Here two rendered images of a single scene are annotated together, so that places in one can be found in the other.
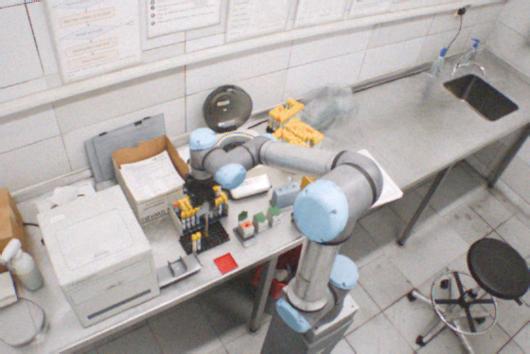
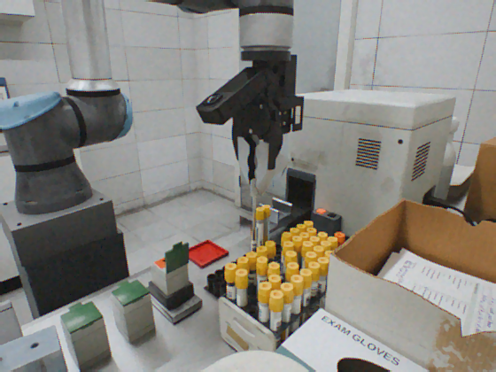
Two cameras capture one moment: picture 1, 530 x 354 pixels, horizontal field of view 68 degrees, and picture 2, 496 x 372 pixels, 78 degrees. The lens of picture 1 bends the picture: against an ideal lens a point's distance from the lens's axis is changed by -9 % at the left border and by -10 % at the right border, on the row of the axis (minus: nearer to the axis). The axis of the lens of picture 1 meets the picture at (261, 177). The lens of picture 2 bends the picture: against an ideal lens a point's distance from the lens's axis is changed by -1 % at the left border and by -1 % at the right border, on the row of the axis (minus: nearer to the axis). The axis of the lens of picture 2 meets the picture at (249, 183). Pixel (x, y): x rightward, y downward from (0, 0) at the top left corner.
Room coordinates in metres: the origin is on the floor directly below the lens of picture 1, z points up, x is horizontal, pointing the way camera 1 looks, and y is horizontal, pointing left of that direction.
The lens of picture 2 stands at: (1.35, 0.11, 1.23)
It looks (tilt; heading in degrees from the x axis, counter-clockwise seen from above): 20 degrees down; 174
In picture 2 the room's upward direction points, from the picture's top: straight up
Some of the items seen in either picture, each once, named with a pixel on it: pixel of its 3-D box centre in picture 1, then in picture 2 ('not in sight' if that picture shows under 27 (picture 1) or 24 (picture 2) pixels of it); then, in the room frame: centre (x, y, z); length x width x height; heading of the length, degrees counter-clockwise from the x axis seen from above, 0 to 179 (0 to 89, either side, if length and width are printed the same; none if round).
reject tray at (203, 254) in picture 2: (225, 263); (205, 252); (0.79, 0.08, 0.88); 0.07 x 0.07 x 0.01; 39
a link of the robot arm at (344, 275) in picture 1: (334, 279); (39, 126); (0.65, -0.26, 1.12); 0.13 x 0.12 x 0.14; 140
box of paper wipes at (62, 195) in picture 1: (67, 201); not in sight; (0.90, 0.72, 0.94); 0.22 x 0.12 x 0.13; 133
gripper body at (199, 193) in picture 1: (200, 185); (267, 95); (0.87, 0.19, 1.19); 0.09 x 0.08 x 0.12; 130
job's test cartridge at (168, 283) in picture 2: (245, 229); (170, 277); (0.93, 0.03, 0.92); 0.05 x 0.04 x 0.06; 40
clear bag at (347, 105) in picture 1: (342, 98); not in sight; (1.82, -0.35, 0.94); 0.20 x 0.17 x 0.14; 112
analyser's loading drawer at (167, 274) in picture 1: (171, 270); (281, 211); (0.70, 0.25, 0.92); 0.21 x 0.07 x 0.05; 129
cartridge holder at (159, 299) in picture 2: (244, 234); (171, 291); (0.93, 0.03, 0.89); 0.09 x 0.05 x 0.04; 40
